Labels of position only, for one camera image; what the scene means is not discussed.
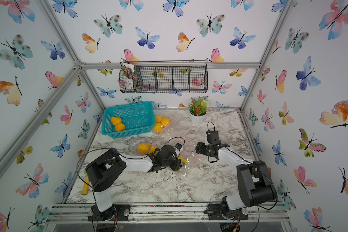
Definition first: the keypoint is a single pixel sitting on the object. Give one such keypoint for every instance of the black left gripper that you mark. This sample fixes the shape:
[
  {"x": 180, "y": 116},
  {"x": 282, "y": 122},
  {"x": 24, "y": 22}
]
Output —
[{"x": 177, "y": 166}]

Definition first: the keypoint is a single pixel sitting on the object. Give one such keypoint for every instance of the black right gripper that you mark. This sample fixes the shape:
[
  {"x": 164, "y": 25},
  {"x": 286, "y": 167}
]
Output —
[{"x": 199, "y": 148}]

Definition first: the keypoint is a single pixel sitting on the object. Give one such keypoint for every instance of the yellow-green pear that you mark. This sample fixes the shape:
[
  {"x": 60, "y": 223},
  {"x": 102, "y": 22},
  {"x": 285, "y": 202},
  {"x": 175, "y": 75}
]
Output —
[{"x": 184, "y": 160}]

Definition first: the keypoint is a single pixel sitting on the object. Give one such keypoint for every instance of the clear zip-top bag with pears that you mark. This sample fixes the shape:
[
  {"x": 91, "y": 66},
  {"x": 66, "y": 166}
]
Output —
[{"x": 190, "y": 140}]

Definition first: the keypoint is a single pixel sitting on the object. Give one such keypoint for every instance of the yellow pear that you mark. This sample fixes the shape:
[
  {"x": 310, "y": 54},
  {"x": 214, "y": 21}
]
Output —
[{"x": 120, "y": 127}]

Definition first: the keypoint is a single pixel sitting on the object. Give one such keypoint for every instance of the orange pear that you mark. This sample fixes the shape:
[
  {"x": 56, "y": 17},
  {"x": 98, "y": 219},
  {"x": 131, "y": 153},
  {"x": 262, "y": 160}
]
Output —
[{"x": 116, "y": 120}]

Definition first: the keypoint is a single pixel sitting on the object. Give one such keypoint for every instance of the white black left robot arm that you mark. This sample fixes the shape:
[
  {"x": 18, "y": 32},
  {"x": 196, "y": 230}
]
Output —
[{"x": 106, "y": 169}]

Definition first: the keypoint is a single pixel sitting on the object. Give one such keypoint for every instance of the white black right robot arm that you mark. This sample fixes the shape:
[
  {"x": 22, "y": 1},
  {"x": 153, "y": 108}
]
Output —
[{"x": 253, "y": 179}]

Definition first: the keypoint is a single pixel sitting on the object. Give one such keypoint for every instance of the clear bag of lemons front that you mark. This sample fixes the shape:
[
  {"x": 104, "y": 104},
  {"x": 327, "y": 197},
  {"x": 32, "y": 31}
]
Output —
[{"x": 148, "y": 149}]

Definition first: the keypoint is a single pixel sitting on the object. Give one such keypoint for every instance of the white pot artificial plant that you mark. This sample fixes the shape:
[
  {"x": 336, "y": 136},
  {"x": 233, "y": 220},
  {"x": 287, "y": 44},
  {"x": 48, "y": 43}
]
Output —
[{"x": 198, "y": 109}]

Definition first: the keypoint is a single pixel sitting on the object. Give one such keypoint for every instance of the teal plastic basket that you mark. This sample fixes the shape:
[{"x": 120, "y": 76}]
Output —
[{"x": 138, "y": 118}]

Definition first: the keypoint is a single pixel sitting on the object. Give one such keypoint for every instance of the seed packet in basket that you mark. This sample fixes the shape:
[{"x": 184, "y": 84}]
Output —
[{"x": 128, "y": 76}]

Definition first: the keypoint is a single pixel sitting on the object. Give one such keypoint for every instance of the black wire wall basket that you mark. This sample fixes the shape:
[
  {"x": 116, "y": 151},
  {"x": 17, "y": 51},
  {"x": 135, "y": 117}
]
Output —
[{"x": 174, "y": 77}]

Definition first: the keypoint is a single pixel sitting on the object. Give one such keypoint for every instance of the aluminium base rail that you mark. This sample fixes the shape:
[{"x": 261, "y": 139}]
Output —
[{"x": 164, "y": 212}]

